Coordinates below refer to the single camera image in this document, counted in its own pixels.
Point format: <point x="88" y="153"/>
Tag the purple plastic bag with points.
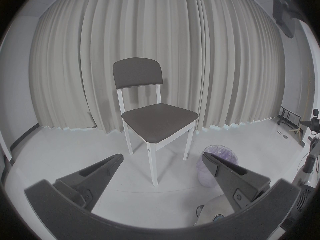
<point x="225" y="154"/>

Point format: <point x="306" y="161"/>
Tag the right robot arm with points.
<point x="311" y="156"/>

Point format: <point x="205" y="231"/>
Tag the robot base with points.
<point x="217" y="207"/>

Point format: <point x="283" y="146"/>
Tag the cream curtain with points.
<point x="200" y="59"/>

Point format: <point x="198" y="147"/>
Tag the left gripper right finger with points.
<point x="240" y="181"/>

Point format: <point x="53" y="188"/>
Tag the small black table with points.
<point x="290" y="114"/>

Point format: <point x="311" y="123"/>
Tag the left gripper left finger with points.
<point x="96" y="176"/>

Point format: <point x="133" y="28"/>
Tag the white trash bin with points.
<point x="205" y="176"/>

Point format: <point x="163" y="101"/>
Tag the grey chair with white legs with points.
<point x="157" y="122"/>

